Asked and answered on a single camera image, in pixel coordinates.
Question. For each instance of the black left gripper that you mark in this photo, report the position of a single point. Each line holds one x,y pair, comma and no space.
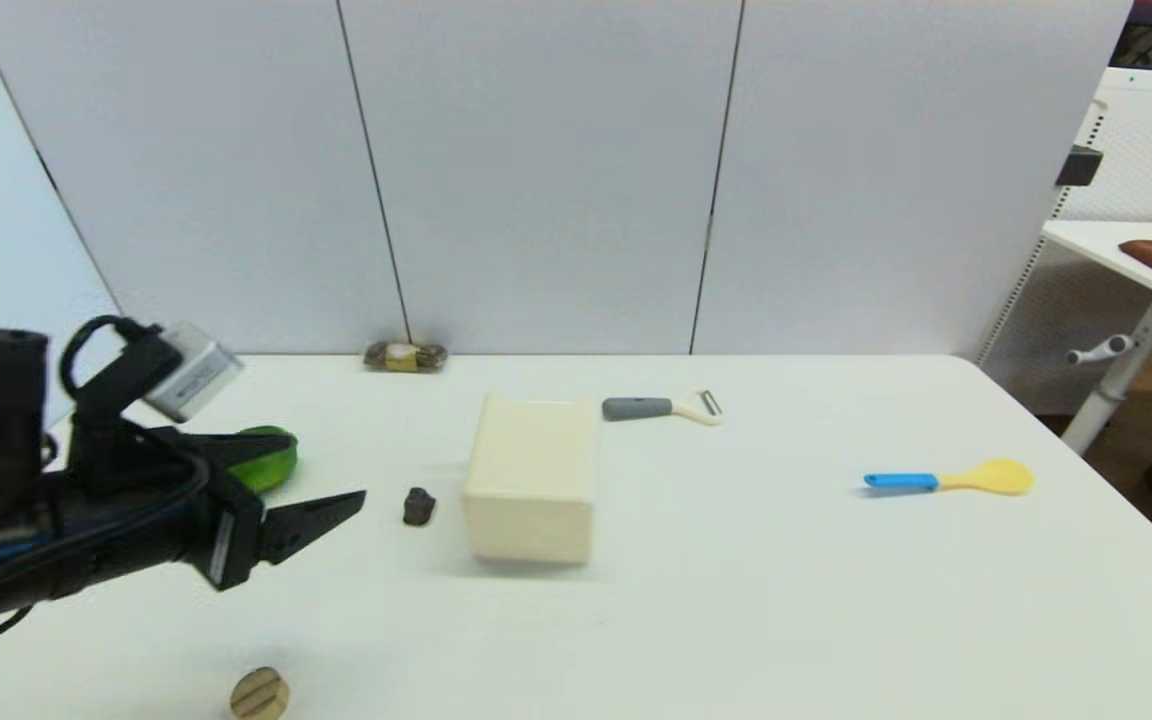
221,530

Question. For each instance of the green lime fruit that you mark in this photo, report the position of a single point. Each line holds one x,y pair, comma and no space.
278,474

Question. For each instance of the dark wrapped bundle yellow band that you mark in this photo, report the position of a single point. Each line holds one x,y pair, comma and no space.
404,356

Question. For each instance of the round wooden disc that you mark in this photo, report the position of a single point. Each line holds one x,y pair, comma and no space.
260,694

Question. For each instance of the cream rectangular box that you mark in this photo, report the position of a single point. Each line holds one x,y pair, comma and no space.
531,480

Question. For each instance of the white side desk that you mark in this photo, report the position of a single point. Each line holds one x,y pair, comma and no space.
1086,240

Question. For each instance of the black clamp block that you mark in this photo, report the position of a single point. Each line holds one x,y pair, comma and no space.
1078,166

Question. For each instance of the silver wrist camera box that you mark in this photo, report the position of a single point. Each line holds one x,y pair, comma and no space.
194,372

